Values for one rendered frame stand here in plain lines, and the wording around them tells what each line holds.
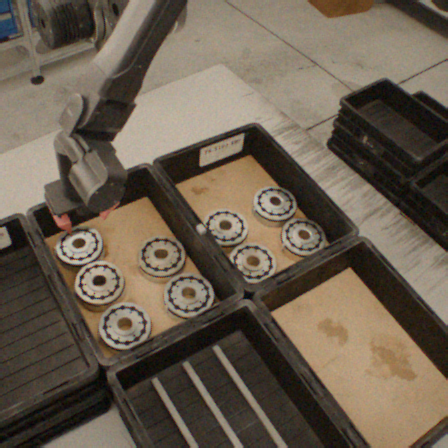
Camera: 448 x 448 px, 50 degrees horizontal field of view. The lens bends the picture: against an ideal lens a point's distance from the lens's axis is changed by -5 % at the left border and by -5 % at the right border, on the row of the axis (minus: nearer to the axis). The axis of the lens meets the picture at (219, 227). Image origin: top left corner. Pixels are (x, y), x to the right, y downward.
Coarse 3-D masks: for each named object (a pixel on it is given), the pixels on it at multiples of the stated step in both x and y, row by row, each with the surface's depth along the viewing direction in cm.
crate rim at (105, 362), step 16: (160, 176) 111; (32, 208) 103; (176, 208) 106; (32, 224) 100; (192, 224) 103; (48, 256) 96; (224, 272) 97; (64, 288) 92; (240, 288) 95; (224, 304) 93; (80, 320) 88; (192, 320) 90; (160, 336) 88; (96, 352) 86; (128, 352) 85
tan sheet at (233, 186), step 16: (240, 160) 130; (208, 176) 125; (224, 176) 126; (240, 176) 126; (256, 176) 127; (192, 192) 122; (208, 192) 122; (224, 192) 123; (240, 192) 123; (256, 192) 124; (208, 208) 119; (224, 208) 120; (240, 208) 120; (256, 224) 117; (256, 240) 115; (272, 240) 115
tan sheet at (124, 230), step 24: (120, 216) 116; (144, 216) 116; (48, 240) 110; (120, 240) 112; (144, 240) 112; (120, 264) 108; (192, 264) 109; (72, 288) 103; (144, 288) 105; (96, 312) 100; (96, 336) 97
